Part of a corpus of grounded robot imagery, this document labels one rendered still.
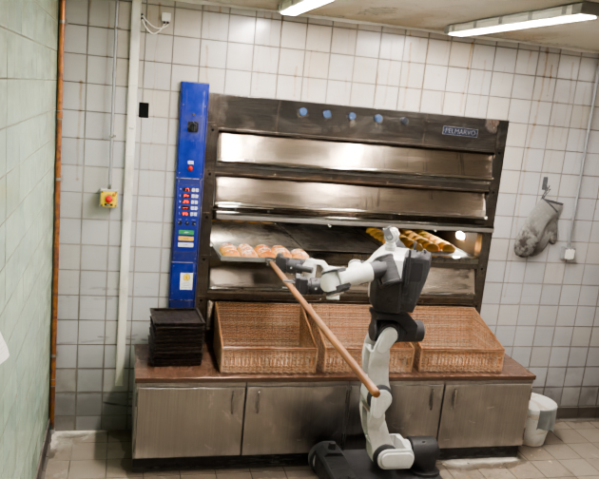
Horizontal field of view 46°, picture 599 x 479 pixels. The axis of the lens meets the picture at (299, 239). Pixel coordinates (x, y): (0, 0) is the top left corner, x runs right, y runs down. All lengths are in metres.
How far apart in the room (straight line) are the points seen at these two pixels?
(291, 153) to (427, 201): 0.96
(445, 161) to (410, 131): 0.31
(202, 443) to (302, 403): 0.60
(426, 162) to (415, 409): 1.53
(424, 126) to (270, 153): 1.00
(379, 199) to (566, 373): 1.97
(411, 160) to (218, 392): 1.86
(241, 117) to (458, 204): 1.53
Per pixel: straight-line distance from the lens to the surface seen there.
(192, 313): 4.19
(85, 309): 4.36
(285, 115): 4.26
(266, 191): 4.27
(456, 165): 4.64
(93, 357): 4.46
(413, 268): 3.52
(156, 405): 3.99
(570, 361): 5.48
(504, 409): 4.65
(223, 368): 4.05
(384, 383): 3.78
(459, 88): 4.61
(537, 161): 4.92
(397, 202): 4.52
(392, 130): 4.46
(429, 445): 4.05
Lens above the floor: 2.12
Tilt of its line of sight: 11 degrees down
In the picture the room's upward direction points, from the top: 5 degrees clockwise
